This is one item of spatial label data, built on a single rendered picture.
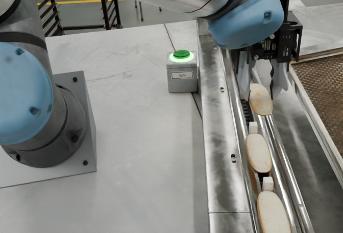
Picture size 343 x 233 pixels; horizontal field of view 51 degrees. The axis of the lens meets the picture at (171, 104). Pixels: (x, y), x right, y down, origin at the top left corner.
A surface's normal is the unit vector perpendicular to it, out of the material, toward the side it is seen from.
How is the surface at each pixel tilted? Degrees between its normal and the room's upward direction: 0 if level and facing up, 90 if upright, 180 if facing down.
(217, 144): 0
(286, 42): 90
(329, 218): 0
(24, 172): 44
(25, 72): 51
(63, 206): 0
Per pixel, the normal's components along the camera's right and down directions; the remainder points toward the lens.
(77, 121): 0.97, 0.01
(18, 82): 0.11, -0.12
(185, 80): -0.04, 0.54
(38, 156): 0.18, 0.84
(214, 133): -0.07, -0.84
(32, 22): 0.87, -0.32
